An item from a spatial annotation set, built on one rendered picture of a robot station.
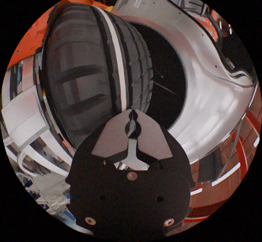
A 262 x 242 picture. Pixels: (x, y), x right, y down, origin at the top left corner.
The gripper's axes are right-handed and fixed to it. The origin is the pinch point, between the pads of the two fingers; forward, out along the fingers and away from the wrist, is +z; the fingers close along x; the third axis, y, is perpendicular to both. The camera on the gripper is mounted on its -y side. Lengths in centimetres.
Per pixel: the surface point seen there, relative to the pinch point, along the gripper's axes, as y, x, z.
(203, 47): -21.3, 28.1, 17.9
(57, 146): 3.4, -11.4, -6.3
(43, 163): 4.5, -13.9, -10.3
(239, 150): 67, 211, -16
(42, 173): 18.1, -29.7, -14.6
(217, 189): 419, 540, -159
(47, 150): 5.5, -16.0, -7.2
